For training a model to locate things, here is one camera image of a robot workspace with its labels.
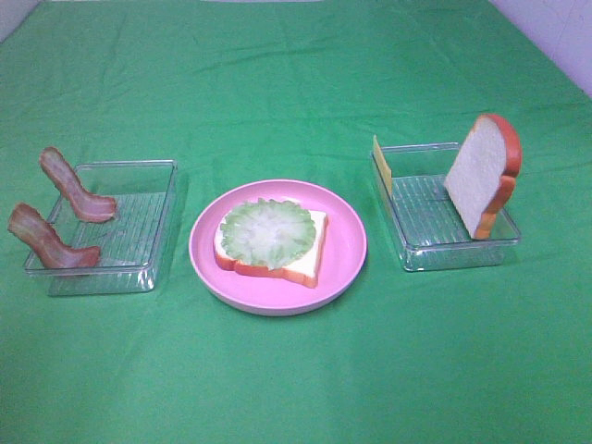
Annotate toy lettuce leaf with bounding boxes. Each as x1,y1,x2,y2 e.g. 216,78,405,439
220,199,316,269

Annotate toy bread slice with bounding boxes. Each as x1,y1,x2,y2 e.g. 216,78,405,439
444,114,523,240
214,209,328,288

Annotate toy bacon strip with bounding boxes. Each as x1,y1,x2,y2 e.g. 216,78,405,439
7,203,101,268
39,147,117,223

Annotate pink round plate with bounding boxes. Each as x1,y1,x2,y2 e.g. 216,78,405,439
189,179,367,316

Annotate yellow toy cheese slice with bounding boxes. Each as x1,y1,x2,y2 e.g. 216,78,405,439
373,135,392,196

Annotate right clear plastic tray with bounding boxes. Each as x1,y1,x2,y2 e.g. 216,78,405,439
371,142,521,272

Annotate clear plastic tray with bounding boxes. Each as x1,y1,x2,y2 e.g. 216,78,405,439
23,160,178,296
371,142,521,272

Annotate green tablecloth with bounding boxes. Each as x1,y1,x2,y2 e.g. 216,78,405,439
1,1,591,443

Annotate left clear plastic tray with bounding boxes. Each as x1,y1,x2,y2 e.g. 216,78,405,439
23,160,178,296

